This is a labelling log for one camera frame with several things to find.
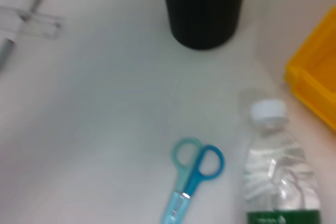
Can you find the yellow plastic bin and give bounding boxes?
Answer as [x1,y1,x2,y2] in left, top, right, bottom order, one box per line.
[282,5,336,133]

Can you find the grey ballpoint pen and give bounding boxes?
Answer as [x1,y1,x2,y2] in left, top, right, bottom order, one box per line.
[0,0,47,73]

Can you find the blue scissors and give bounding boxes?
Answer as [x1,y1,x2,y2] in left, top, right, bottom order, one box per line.
[159,136,226,224]

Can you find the clear green-label water bottle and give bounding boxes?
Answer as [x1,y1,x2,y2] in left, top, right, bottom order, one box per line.
[241,99,323,224]

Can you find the black mesh pen holder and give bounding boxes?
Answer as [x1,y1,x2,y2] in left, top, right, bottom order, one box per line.
[156,0,248,51]

